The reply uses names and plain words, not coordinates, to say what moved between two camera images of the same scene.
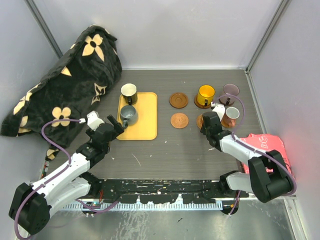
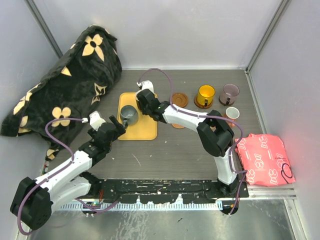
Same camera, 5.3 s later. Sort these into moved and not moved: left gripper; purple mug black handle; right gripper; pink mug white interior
Moved: right gripper
Not moved: pink mug white interior; left gripper; purple mug black handle
